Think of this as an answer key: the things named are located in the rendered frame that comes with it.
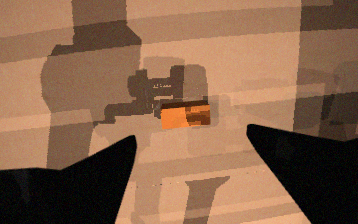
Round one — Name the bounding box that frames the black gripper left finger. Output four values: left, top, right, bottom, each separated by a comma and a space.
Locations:
0, 135, 137, 224

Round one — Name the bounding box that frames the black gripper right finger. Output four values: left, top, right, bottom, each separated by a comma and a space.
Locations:
246, 124, 358, 224

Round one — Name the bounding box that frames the orange block with dark blue square face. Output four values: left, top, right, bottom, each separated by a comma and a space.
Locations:
160, 100, 211, 129

